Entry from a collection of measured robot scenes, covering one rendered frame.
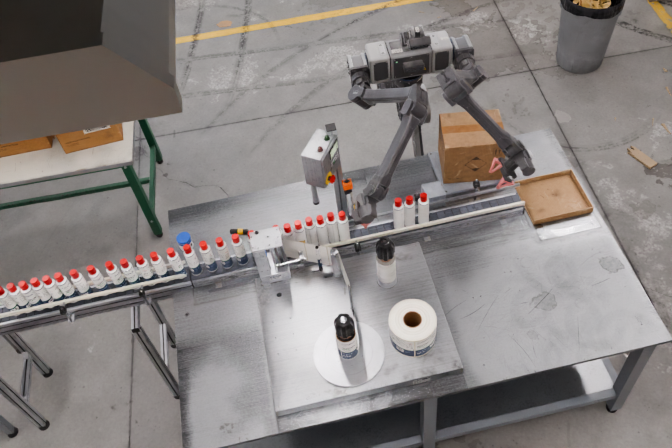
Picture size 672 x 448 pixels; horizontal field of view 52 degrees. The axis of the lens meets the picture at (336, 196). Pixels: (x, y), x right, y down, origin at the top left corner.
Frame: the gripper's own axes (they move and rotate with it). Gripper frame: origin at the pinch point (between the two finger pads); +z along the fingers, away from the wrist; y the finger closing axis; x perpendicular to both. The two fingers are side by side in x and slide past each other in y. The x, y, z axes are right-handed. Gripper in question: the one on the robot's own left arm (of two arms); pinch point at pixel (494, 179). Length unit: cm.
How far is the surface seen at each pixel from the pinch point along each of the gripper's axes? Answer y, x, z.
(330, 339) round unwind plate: 48, -50, 76
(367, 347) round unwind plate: 55, -38, 66
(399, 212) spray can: -3.3, -24.1, 39.3
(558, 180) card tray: -18, 55, 0
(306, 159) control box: -8, -81, 30
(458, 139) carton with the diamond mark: -33.0, -1.5, 9.0
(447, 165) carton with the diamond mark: -28.8, 1.8, 22.8
